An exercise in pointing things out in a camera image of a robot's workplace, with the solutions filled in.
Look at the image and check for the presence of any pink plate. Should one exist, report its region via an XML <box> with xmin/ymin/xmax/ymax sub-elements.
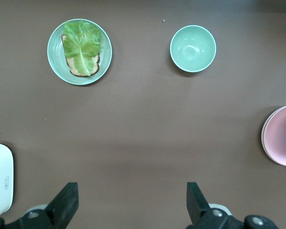
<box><xmin>263</xmin><ymin>104</ymin><xmax>286</xmax><ymax>167</ymax></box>

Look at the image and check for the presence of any toast bread slice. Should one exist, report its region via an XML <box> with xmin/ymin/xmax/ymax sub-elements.
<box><xmin>61</xmin><ymin>34</ymin><xmax>101</xmax><ymax>77</ymax></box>

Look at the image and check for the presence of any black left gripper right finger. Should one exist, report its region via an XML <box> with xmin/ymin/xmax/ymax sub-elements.
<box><xmin>186</xmin><ymin>182</ymin><xmax>280</xmax><ymax>229</ymax></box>

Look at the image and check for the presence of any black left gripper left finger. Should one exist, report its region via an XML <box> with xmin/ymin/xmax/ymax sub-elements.
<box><xmin>0</xmin><ymin>182</ymin><xmax>80</xmax><ymax>229</ymax></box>

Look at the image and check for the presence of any green bowl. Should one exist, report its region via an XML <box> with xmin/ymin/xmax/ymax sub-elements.
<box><xmin>169</xmin><ymin>25</ymin><xmax>217</xmax><ymax>73</ymax></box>

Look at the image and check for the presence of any green lettuce leaf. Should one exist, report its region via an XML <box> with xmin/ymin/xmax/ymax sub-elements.
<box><xmin>62</xmin><ymin>20</ymin><xmax>102</xmax><ymax>77</ymax></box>

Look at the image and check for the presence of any white toaster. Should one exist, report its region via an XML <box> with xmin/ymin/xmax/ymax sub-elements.
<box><xmin>0</xmin><ymin>142</ymin><xmax>14</xmax><ymax>219</ymax></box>

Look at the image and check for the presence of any green plate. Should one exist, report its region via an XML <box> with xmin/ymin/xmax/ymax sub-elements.
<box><xmin>47</xmin><ymin>18</ymin><xmax>113</xmax><ymax>85</ymax></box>

